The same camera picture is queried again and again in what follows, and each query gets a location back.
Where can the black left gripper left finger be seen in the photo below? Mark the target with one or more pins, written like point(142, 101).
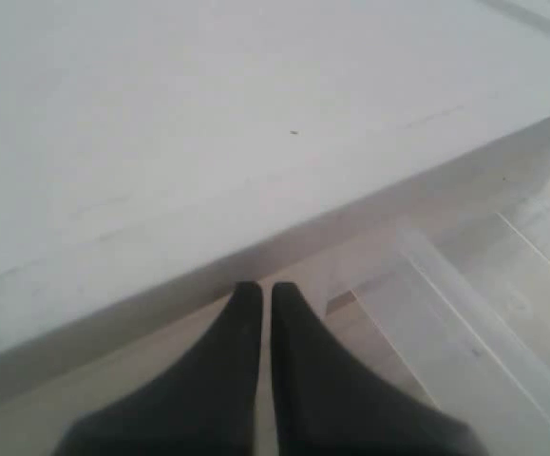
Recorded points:
point(204, 404)

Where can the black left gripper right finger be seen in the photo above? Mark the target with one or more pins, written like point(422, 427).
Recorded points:
point(327, 402)

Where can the clear drawer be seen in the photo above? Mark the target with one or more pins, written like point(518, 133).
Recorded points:
point(460, 322)

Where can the white plastic drawer cabinet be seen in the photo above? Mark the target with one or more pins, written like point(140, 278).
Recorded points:
point(141, 140)

